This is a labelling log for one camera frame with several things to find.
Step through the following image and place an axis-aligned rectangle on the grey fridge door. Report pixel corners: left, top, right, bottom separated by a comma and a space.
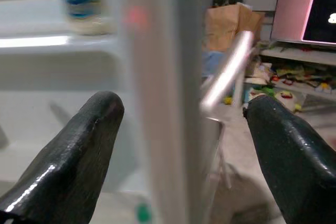
0, 0, 211, 224

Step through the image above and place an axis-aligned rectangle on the flat screen television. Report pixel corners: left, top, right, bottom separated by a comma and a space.
270, 0, 336, 46

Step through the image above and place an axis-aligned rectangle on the green toy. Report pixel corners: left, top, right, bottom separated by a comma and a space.
259, 86, 277, 98

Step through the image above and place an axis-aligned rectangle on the brown paper bag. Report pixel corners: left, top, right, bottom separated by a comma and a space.
204, 2, 265, 52

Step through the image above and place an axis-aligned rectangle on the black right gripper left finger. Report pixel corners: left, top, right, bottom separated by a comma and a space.
0, 90, 125, 224

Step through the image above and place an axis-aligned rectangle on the grey white folding chair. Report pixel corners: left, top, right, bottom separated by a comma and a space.
201, 30, 287, 224

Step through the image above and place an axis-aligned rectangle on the blue lidded white jar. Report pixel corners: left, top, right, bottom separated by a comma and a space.
64, 0, 112, 36

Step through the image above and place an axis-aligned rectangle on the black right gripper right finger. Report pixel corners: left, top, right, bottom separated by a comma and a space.
243, 94, 336, 224

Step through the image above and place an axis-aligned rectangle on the blue cloth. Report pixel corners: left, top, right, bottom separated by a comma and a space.
202, 50, 228, 78

